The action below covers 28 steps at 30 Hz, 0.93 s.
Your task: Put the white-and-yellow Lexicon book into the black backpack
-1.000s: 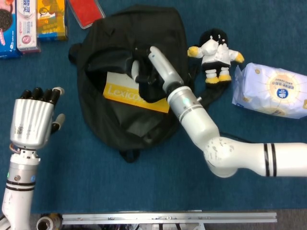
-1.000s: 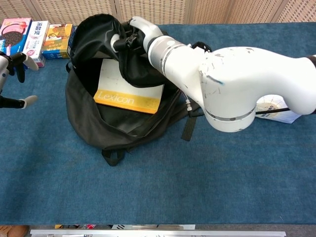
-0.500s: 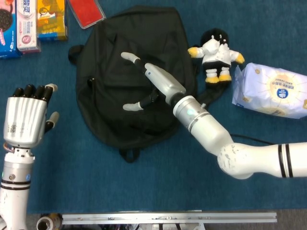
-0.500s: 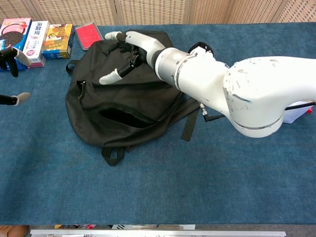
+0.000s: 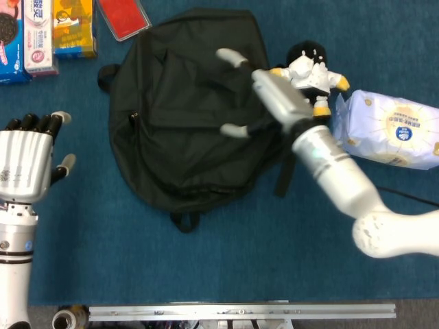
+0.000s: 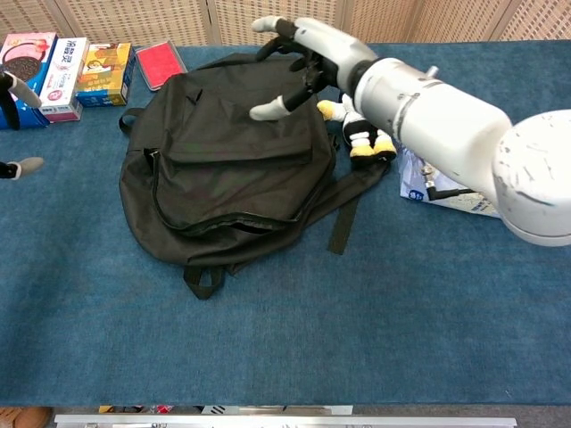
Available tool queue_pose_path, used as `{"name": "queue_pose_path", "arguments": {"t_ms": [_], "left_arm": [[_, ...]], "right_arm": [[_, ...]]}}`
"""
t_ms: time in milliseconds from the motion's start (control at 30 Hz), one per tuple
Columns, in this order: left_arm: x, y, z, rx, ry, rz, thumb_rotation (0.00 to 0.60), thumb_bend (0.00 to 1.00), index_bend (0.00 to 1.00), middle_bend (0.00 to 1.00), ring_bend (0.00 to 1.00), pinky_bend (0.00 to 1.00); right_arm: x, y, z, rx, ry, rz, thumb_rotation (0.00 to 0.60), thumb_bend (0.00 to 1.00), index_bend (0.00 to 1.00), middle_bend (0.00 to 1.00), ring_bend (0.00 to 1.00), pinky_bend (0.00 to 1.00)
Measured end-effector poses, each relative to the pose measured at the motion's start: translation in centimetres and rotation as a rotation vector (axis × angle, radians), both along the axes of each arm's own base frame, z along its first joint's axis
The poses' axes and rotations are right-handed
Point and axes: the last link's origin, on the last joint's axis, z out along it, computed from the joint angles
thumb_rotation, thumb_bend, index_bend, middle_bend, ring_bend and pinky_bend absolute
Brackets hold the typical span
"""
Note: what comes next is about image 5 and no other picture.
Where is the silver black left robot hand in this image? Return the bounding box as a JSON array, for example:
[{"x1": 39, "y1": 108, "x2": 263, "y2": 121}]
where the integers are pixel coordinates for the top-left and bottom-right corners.
[{"x1": 0, "y1": 110, "x2": 77, "y2": 204}]

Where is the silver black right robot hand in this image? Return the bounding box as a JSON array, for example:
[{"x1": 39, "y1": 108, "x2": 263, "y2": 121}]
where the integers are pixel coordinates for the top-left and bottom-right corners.
[{"x1": 215, "y1": 47, "x2": 315, "y2": 138}]

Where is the black fabric backpack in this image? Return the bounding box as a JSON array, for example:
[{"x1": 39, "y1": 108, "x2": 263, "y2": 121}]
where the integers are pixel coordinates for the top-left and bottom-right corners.
[{"x1": 97, "y1": 8, "x2": 299, "y2": 234}]

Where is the black white penguin plush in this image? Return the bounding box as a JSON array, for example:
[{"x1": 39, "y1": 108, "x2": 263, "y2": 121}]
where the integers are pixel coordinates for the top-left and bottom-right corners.
[{"x1": 269, "y1": 40, "x2": 351, "y2": 119}]

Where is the blue cookie box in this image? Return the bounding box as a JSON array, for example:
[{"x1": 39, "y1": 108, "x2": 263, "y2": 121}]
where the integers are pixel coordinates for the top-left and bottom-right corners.
[{"x1": 0, "y1": 0, "x2": 34, "y2": 86}]

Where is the white wet wipes pack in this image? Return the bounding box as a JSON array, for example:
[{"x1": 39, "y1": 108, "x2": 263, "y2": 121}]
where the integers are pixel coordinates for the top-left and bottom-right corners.
[{"x1": 331, "y1": 89, "x2": 439, "y2": 171}]

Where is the white pink toothpaste box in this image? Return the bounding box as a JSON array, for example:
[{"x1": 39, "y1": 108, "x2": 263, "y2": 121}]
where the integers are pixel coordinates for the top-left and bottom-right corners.
[{"x1": 23, "y1": 0, "x2": 60, "y2": 77}]

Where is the yellow and blue carton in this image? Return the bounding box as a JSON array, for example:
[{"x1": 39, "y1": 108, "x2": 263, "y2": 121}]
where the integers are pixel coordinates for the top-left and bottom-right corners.
[{"x1": 51, "y1": 0, "x2": 99, "y2": 59}]

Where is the brown tape roll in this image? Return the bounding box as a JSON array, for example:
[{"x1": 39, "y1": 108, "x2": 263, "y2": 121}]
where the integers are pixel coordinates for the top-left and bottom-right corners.
[{"x1": 51, "y1": 306, "x2": 90, "y2": 329}]

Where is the red stamp pad case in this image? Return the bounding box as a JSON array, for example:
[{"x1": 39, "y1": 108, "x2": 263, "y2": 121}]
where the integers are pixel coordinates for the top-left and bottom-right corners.
[{"x1": 96, "y1": 0, "x2": 152, "y2": 42}]

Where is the blue table cloth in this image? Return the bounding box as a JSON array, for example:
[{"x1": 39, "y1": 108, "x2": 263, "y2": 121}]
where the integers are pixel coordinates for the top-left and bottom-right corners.
[{"x1": 0, "y1": 0, "x2": 439, "y2": 306}]

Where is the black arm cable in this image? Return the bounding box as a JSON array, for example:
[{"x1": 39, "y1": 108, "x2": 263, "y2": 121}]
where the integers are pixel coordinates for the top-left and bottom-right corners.
[{"x1": 377, "y1": 186, "x2": 439, "y2": 206}]

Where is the aluminium profile rail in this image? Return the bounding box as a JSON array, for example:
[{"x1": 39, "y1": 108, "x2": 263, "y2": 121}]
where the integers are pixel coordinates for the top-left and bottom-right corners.
[{"x1": 88, "y1": 302, "x2": 397, "y2": 322}]

